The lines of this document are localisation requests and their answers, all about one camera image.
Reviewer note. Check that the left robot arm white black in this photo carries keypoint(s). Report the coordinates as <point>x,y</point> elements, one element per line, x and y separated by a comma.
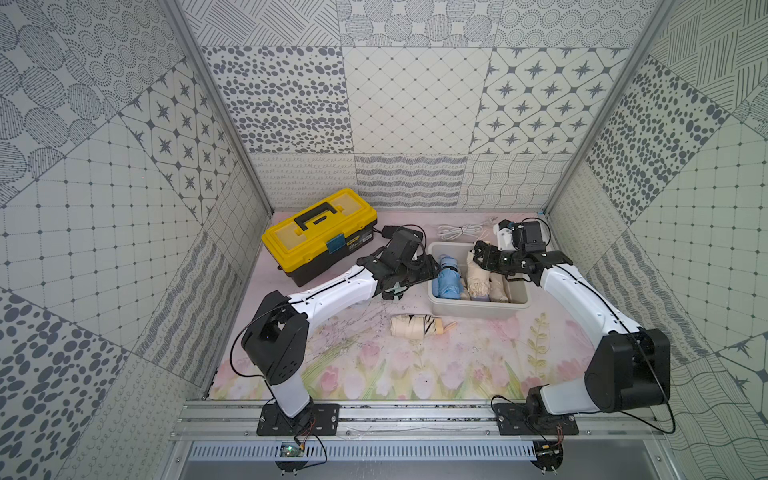
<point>276,338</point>

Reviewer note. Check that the white plastic storage box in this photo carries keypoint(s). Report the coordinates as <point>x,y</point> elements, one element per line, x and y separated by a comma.
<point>466,307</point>

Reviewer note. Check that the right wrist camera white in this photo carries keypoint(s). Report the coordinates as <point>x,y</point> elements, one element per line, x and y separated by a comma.
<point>504,232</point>

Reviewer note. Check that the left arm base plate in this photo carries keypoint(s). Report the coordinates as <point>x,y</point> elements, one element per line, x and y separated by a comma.
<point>319,419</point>

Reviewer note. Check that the yellow black toolbox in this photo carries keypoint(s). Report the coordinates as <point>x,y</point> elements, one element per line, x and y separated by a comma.
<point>310,242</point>

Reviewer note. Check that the sky blue long umbrella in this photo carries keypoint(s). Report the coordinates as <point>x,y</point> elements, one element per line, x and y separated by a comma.
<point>447,284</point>

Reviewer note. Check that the white slotted cable duct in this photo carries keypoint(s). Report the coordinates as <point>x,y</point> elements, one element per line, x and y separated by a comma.
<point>364,450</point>

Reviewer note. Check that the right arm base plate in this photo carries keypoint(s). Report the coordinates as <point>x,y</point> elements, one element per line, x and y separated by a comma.
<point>514,419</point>

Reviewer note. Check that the aluminium mounting rail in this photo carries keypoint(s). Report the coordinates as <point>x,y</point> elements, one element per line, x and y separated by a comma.
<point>399,420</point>

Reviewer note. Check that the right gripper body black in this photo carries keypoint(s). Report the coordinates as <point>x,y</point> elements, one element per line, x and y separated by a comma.
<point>504,262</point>

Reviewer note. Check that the beige umbrella black stripes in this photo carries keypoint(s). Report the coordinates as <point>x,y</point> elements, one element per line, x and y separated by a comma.
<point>418,327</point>

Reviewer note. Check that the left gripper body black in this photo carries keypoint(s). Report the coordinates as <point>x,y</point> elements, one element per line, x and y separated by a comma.
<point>421,267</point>

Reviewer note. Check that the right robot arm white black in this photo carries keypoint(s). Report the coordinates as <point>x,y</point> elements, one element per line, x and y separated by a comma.
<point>630,366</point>

